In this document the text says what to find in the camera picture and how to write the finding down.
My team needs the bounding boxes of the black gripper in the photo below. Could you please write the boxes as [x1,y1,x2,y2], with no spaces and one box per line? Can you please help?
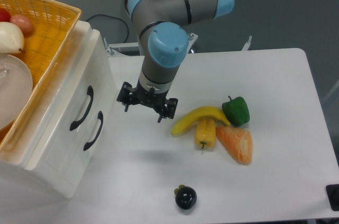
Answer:
[117,82,178,123]

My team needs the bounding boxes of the green bell pepper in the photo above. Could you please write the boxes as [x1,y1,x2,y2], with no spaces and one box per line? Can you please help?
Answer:
[222,96,250,127]

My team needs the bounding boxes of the white drawer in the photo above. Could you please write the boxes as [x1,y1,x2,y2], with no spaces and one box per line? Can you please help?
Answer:
[25,30,112,171]
[33,74,117,198]

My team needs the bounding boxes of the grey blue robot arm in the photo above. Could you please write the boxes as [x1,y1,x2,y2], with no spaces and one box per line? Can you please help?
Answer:
[118,0,235,119]

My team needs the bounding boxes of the white drawer cabinet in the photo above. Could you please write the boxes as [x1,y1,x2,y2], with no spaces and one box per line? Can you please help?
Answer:
[1,21,117,198]

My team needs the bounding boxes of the yellow banana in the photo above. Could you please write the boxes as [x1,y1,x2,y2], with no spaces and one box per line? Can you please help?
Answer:
[171,106,231,136]

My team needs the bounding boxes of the yellow bell pepper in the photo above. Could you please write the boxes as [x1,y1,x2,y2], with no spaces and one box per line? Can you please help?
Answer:
[195,118,216,149]

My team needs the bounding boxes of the orange bread slice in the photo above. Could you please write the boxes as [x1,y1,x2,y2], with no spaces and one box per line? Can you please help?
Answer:
[216,126,253,165]

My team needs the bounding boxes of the dark purple mangosteen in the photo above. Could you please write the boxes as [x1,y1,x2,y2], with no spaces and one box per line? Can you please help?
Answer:
[174,184,197,210]

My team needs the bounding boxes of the orange woven basket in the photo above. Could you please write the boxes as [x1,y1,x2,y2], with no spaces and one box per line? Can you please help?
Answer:
[1,0,82,149]

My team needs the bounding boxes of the white plate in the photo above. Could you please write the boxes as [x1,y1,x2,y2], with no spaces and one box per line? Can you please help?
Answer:
[1,54,33,130]

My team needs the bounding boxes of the white pear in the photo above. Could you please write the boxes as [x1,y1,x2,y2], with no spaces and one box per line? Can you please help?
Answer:
[1,22,25,54]

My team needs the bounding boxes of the red tomato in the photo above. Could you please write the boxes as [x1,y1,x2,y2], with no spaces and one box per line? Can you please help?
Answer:
[0,8,11,22]

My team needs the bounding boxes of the black corner object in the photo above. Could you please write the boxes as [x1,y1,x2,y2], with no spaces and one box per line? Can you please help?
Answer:
[325,184,339,211]

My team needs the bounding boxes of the white metal base frame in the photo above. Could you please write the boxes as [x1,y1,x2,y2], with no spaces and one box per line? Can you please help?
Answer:
[103,32,253,57]

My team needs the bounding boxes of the black cable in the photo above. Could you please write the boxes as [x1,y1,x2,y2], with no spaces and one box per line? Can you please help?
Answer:
[85,14,130,43]

